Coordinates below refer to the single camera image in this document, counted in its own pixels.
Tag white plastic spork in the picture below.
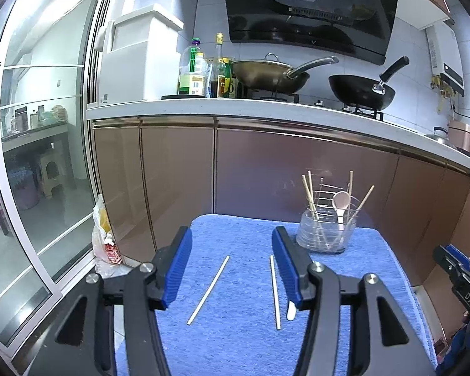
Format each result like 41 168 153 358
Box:
286 301 297 321

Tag pink white small spoon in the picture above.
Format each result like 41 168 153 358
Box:
332 191 349 226

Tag thin chopstick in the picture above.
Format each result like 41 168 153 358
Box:
346 170 354 224
337 185 375 242

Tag wooden chopstick short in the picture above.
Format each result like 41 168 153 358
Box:
307 170 320 222

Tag brown lower kitchen cabinets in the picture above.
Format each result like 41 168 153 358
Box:
90 115 470 346

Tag white kitchen countertop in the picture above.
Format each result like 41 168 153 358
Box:
86 98 470 172

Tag clear plastic utensil holder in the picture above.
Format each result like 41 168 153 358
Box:
296 173 360 254

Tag plastic bag on floor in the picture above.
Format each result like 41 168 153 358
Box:
91 194 130 279

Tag blue terry towel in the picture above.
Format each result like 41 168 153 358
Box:
156 215 437 375

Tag pink rice cooker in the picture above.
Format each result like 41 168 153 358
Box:
447 121 470 157

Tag steel pot lid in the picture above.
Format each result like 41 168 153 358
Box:
425 127 457 149

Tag black gas stove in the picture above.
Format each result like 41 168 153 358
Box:
236 90 384 121

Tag dark sauce bottle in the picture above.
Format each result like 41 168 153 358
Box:
222 58 238 98

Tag black frying pan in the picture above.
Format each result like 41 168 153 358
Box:
328 56 410 112

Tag white box on counter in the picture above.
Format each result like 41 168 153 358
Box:
97 3 183 106

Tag white gas water heater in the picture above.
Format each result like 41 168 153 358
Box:
425 23 464 97

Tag tall yellow cap bottle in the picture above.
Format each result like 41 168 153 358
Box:
210 32 227 98

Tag black range hood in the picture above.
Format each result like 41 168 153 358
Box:
226 0 398 65

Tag glass sliding door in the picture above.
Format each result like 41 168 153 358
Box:
0 0 101 360

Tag bronze wok with handle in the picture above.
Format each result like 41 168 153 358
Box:
232 55 340 94

